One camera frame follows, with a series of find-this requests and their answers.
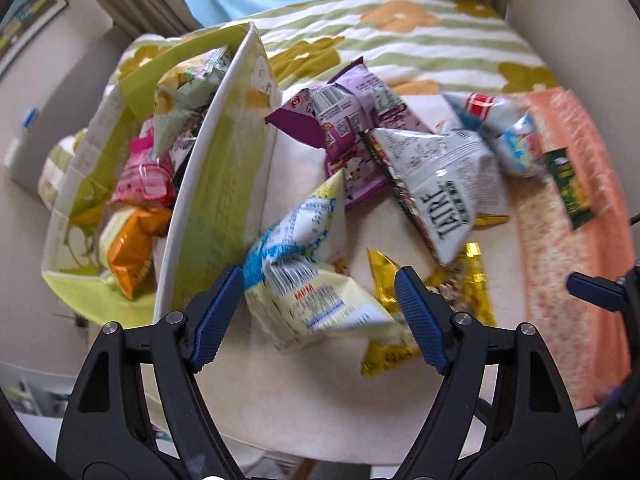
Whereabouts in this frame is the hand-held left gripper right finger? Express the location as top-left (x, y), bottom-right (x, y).
top-left (395, 266), bottom-right (586, 480)

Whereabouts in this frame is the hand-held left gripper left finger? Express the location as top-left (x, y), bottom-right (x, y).
top-left (56, 266), bottom-right (246, 480)

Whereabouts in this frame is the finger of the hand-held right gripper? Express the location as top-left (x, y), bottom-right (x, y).
top-left (566, 271), bottom-right (626, 311)

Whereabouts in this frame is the blue white yellow snack packet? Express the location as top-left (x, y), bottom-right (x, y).
top-left (243, 167), bottom-right (407, 354)

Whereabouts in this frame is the orange snack packet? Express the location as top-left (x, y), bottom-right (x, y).
top-left (106, 207), bottom-right (173, 301)

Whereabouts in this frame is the green cardboard box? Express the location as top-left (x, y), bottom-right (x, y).
top-left (42, 21), bottom-right (282, 329)

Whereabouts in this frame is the pink snack packet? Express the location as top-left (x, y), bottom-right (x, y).
top-left (110, 117), bottom-right (178, 207)

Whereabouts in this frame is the pale green snack packet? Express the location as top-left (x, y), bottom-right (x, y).
top-left (152, 46), bottom-right (232, 158)

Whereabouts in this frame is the orange patterned cloth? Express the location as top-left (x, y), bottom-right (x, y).
top-left (512, 87), bottom-right (632, 411)

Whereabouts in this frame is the gold snack packet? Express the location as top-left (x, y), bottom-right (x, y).
top-left (360, 241), bottom-right (497, 378)

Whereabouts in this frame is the dark green snack packet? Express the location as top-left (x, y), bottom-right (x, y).
top-left (544, 147), bottom-right (615, 232)

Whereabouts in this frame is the small white table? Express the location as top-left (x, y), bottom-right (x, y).
top-left (145, 92), bottom-right (531, 463)

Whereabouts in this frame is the white black print snack packet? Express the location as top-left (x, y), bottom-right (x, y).
top-left (372, 127), bottom-right (511, 267)

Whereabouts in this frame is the red white blue snack packet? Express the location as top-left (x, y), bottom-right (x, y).
top-left (442, 91), bottom-right (545, 178)

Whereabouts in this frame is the purple snack packet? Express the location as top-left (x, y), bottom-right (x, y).
top-left (265, 57), bottom-right (432, 211)

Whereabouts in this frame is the grey bed headboard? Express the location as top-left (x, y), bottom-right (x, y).
top-left (4, 25), bottom-right (143, 211)

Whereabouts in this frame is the floral striped blanket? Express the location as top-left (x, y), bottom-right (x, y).
top-left (39, 0), bottom-right (562, 208)

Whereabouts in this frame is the framed houses picture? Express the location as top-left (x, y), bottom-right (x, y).
top-left (0, 0), bottom-right (69, 80)

